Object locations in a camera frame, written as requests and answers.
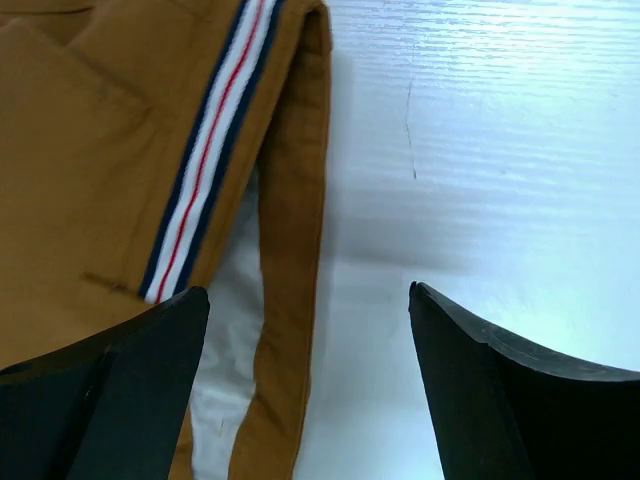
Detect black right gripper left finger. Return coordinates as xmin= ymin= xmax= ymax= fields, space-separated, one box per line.
xmin=1 ymin=287 xmax=209 ymax=479

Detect brown trousers with striped trim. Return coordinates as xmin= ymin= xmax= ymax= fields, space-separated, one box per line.
xmin=1 ymin=1 xmax=332 ymax=479

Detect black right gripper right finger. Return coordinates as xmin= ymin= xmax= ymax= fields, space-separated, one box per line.
xmin=409 ymin=282 xmax=639 ymax=479

